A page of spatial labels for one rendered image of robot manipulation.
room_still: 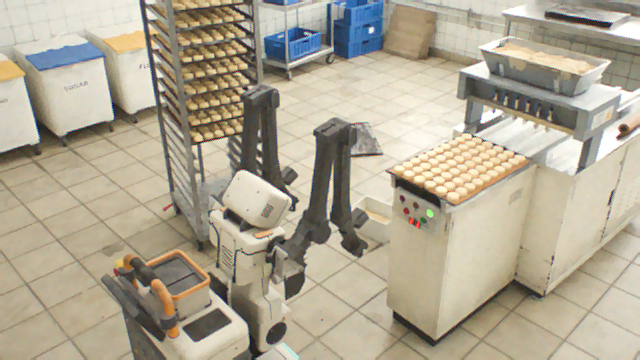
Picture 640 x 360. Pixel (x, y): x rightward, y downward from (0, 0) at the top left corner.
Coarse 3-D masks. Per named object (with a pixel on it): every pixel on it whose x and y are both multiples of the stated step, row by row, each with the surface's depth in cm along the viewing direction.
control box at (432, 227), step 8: (400, 192) 259; (408, 192) 258; (400, 200) 261; (408, 200) 256; (416, 200) 252; (424, 200) 252; (400, 208) 262; (408, 208) 258; (424, 208) 250; (432, 208) 247; (400, 216) 264; (408, 216) 260; (416, 216) 256; (424, 216) 252; (432, 216) 248; (440, 216) 247; (416, 224) 257; (424, 224) 253; (432, 224) 250; (432, 232) 251
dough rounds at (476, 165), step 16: (448, 144) 282; (464, 144) 283; (480, 144) 286; (416, 160) 267; (432, 160) 267; (448, 160) 268; (464, 160) 271; (480, 160) 267; (496, 160) 267; (512, 160) 267; (416, 176) 254; (432, 176) 255; (448, 176) 254; (464, 176) 254; (480, 176) 254; (496, 176) 256; (448, 192) 246; (464, 192) 242
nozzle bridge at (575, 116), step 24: (480, 72) 298; (456, 96) 307; (480, 96) 303; (504, 96) 295; (552, 96) 269; (576, 96) 269; (600, 96) 269; (528, 120) 283; (552, 120) 277; (576, 120) 269; (600, 120) 266
